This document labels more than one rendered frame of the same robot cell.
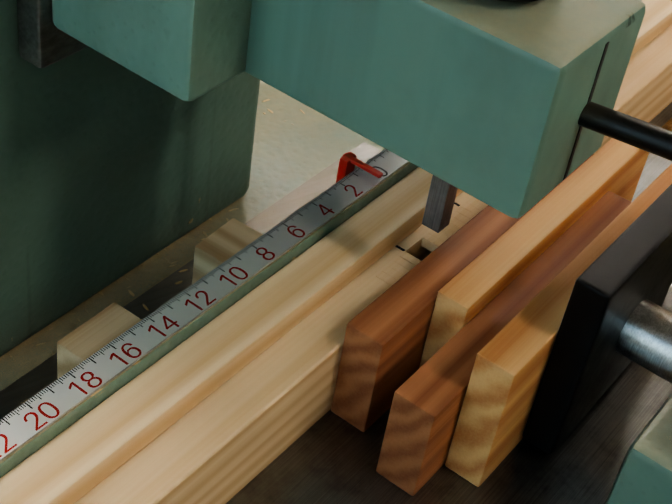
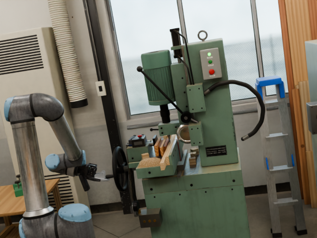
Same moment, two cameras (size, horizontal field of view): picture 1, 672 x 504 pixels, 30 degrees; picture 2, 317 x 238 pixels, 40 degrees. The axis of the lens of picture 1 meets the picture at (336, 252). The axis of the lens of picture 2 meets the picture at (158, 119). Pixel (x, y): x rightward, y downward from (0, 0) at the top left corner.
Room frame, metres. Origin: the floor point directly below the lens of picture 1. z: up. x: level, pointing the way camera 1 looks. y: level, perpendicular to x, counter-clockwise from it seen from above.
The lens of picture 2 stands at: (2.85, -1.00, 1.64)
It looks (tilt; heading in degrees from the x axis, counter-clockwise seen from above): 12 degrees down; 159
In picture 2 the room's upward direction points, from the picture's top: 10 degrees counter-clockwise
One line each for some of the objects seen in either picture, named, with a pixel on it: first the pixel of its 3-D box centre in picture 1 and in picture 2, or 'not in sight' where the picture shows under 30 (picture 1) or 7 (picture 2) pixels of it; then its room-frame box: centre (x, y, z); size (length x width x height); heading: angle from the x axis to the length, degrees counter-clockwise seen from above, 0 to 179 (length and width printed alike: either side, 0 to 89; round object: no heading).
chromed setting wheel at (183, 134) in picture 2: not in sight; (187, 133); (0.60, 0.01, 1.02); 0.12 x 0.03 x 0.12; 59
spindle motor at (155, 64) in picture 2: not in sight; (159, 77); (0.42, -0.04, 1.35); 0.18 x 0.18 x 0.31
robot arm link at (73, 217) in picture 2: not in sight; (75, 224); (0.79, -0.75, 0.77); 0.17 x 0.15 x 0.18; 69
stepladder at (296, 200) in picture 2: not in sight; (278, 156); (0.26, 0.86, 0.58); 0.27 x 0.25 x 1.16; 153
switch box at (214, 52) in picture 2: not in sight; (210, 63); (0.71, 0.16, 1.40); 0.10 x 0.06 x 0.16; 59
